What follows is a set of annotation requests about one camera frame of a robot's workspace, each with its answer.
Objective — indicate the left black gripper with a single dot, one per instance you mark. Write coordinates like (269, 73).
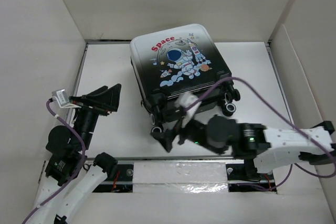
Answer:
(103, 99)

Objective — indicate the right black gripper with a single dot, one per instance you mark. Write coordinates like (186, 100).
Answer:
(166, 137)

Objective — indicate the black space-print kids suitcase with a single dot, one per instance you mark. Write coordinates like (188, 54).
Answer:
(170, 62)

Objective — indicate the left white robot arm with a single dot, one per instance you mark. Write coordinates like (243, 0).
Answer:
(60, 196)

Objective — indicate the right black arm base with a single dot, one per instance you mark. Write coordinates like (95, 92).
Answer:
(237, 172)

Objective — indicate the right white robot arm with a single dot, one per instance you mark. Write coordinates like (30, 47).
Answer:
(262, 148)

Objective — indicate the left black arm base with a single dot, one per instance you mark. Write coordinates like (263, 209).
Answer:
(124, 173)

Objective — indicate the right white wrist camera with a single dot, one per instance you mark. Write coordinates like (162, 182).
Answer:
(189, 104)

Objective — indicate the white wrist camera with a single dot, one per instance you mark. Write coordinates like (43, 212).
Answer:
(189, 104)
(61, 97)

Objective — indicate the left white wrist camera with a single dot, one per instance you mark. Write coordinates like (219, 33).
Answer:
(61, 97)

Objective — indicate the silver metal rail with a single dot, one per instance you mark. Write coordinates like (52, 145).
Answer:
(176, 183)

